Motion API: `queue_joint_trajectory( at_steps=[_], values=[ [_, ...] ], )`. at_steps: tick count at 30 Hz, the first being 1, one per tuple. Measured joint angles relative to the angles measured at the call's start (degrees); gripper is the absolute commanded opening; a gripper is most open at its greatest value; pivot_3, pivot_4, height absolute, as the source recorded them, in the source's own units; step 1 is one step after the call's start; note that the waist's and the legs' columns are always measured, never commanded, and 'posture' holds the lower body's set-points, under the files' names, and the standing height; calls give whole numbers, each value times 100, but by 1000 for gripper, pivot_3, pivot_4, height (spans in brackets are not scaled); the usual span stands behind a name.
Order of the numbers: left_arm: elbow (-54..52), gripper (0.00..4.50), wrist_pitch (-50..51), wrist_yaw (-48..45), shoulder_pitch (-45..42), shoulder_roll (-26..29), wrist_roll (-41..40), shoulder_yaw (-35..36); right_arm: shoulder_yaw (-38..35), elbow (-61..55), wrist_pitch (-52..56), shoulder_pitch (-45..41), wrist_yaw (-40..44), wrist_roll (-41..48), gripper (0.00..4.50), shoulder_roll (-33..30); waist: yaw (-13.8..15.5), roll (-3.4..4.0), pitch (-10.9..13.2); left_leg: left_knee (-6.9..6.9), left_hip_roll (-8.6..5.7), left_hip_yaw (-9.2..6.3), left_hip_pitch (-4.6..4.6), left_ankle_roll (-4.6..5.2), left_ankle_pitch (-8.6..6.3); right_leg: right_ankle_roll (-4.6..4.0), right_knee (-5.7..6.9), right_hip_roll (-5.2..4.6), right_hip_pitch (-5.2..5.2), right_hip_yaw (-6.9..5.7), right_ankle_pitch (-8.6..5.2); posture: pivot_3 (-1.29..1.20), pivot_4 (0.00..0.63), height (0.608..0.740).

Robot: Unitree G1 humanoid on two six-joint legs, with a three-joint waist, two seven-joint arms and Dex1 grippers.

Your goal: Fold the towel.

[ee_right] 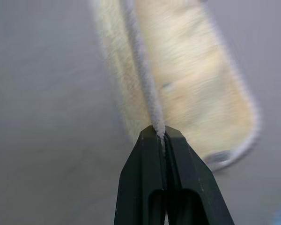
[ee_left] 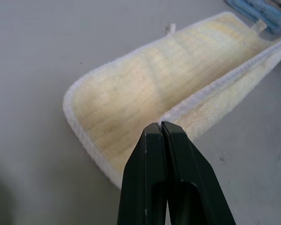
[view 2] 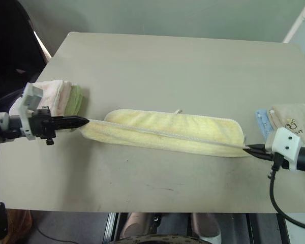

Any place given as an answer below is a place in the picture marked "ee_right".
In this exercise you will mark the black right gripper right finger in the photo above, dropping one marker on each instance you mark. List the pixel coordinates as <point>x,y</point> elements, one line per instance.
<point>189,178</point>

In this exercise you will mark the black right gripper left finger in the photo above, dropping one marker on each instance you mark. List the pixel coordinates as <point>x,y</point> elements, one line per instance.
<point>140,178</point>

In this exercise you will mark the cream towel with grey trim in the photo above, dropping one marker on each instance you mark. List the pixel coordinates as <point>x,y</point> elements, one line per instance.
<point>189,77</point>

